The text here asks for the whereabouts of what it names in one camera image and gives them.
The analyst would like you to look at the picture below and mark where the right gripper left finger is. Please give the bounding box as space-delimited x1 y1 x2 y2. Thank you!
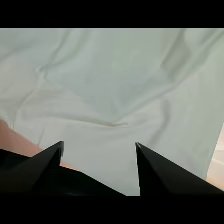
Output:
0 140 65 196

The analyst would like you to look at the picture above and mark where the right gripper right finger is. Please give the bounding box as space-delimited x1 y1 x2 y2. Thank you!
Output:
134 142 224 196

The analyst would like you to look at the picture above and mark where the pale white garment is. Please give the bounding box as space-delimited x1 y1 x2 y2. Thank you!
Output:
0 28 224 196

